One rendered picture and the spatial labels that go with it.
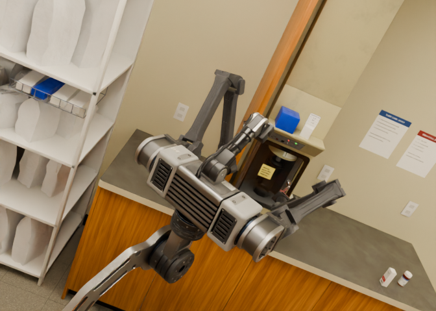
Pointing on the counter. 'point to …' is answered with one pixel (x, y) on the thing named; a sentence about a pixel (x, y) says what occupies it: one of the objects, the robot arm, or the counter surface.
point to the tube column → (344, 38)
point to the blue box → (287, 119)
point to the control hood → (317, 146)
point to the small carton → (307, 131)
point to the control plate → (286, 141)
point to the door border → (248, 164)
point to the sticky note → (266, 171)
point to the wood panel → (282, 53)
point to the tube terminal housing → (331, 111)
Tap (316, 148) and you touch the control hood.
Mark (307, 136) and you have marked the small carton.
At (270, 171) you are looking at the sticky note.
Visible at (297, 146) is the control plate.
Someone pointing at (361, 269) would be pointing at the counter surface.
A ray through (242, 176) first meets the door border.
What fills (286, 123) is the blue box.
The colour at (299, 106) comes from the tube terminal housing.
